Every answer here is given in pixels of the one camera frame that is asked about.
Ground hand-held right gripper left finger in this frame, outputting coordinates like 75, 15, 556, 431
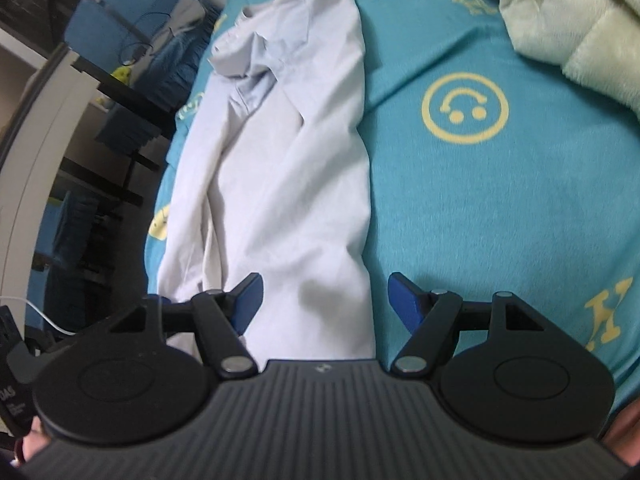
107, 272, 264, 380

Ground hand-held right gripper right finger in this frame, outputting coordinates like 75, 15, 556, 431
388, 271, 547, 378

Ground white shirt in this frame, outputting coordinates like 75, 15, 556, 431
156, 0, 377, 361

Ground teal smiley print bedsheet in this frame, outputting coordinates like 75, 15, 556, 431
144, 0, 640, 413

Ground black desk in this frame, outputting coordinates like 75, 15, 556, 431
69, 54, 177, 172

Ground blue hanging cloth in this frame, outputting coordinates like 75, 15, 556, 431
145, 0, 223, 113

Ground pale green fluffy blanket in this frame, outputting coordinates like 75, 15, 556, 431
446, 0, 640, 122

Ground white cable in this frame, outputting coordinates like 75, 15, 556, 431
0, 295, 77, 337

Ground white curved frame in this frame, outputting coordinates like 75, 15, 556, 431
0, 41, 103, 306

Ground black cable loop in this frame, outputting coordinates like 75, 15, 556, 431
119, 10, 177, 67

